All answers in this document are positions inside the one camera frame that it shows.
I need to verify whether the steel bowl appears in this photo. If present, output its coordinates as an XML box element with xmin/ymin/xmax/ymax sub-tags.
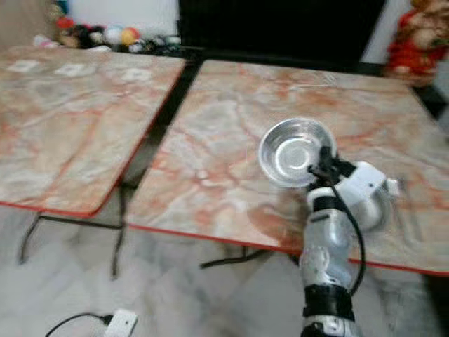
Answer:
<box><xmin>257</xmin><ymin>117</ymin><xmax>337</xmax><ymax>190</ymax></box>
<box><xmin>356</xmin><ymin>181</ymin><xmax>395</xmax><ymax>233</ymax></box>

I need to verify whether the marble pattern folding table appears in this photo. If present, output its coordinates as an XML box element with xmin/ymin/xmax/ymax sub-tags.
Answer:
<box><xmin>0</xmin><ymin>45</ymin><xmax>187</xmax><ymax>279</ymax></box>
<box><xmin>126</xmin><ymin>59</ymin><xmax>449</xmax><ymax>277</ymax></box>

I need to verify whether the black television screen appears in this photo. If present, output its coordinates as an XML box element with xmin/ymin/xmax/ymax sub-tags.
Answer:
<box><xmin>177</xmin><ymin>0</ymin><xmax>388</xmax><ymax>62</ymax></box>

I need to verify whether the large red plush figure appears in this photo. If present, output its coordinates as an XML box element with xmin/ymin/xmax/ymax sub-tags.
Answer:
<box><xmin>384</xmin><ymin>0</ymin><xmax>449</xmax><ymax>86</ymax></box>

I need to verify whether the brown cardboard panel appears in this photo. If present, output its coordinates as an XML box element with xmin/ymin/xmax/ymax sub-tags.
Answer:
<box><xmin>0</xmin><ymin>0</ymin><xmax>54</xmax><ymax>50</ymax></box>

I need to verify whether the white square table sticker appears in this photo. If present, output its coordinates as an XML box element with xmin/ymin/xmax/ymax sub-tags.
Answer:
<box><xmin>55</xmin><ymin>62</ymin><xmax>90</xmax><ymax>77</ymax></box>
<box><xmin>122</xmin><ymin>67</ymin><xmax>153</xmax><ymax>83</ymax></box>

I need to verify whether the small red plush toy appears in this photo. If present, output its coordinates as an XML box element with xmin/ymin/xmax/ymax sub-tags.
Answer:
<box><xmin>55</xmin><ymin>15</ymin><xmax>76</xmax><ymax>39</ymax></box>

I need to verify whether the black plush toy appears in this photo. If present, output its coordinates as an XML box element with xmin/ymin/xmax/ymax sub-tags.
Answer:
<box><xmin>74</xmin><ymin>25</ymin><xmax>107</xmax><ymax>50</ymax></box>

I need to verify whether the yellow orange toy ball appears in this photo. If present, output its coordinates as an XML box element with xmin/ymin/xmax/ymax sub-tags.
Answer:
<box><xmin>120</xmin><ymin>27</ymin><xmax>141</xmax><ymax>47</ymax></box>

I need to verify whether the white toy ball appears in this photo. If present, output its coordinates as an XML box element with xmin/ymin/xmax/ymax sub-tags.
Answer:
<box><xmin>104</xmin><ymin>25</ymin><xmax>123</xmax><ymax>46</ymax></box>

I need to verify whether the white power strip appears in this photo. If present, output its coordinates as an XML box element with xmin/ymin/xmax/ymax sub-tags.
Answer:
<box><xmin>102</xmin><ymin>309</ymin><xmax>139</xmax><ymax>337</ymax></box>

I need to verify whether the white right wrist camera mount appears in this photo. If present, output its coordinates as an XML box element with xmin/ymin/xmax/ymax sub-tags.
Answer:
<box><xmin>337</xmin><ymin>161</ymin><xmax>401</xmax><ymax>209</ymax></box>

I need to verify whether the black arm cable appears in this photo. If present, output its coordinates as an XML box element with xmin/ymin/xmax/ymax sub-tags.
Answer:
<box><xmin>326</xmin><ymin>174</ymin><xmax>368</xmax><ymax>296</ymax></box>

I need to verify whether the black power cable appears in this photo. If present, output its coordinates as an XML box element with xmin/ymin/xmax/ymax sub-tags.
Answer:
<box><xmin>43</xmin><ymin>312</ymin><xmax>114</xmax><ymax>337</ymax></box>

